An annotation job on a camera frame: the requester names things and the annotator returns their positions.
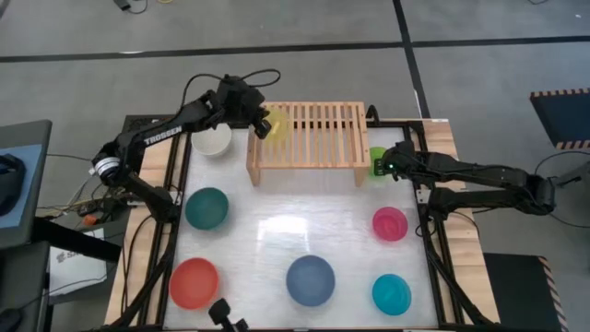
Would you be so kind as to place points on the black bar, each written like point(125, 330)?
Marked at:
point(78, 240)

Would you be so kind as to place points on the black clamp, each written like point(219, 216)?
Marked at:
point(372, 114)

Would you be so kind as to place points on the red-orange bowl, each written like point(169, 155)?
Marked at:
point(193, 283)

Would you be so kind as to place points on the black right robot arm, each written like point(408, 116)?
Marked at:
point(484, 175)

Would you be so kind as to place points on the pink bowl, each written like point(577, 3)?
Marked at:
point(390, 224)

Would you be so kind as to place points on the dark green bowl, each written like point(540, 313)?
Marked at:
point(206, 208)

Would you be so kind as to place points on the black aluminium table frame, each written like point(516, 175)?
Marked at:
point(396, 124)

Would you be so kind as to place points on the grey cabinet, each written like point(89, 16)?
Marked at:
point(23, 286)

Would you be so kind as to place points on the turquoise bowl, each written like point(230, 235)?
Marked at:
point(392, 295)

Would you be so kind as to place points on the grey-blue bowl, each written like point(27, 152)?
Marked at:
point(310, 280)

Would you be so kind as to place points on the orange plug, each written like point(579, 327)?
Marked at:
point(90, 220)

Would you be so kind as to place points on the wooden slatted shelf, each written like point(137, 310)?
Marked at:
point(322, 138)

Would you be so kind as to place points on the green cup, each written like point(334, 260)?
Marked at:
point(374, 153)

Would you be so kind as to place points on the black headset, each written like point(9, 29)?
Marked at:
point(9, 184)

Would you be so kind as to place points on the white paper bag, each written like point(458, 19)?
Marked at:
point(76, 267)

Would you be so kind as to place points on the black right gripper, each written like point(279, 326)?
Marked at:
point(408, 159)

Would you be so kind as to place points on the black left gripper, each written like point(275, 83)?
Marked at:
point(239, 101)

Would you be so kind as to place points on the grey metal stand foot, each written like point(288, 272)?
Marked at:
point(571, 177)

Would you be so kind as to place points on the black table camera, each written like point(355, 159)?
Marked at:
point(220, 313)

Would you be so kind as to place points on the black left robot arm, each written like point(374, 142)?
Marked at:
point(156, 134)

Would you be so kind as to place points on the grey side desk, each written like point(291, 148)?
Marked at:
point(27, 133)

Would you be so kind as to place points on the white bowl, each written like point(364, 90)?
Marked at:
point(212, 144)

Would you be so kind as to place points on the black perforated box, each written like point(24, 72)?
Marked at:
point(138, 123)

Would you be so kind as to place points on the black striped floor mat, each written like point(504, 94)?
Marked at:
point(516, 295)
point(567, 115)

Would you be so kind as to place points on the blue pad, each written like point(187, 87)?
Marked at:
point(34, 184)

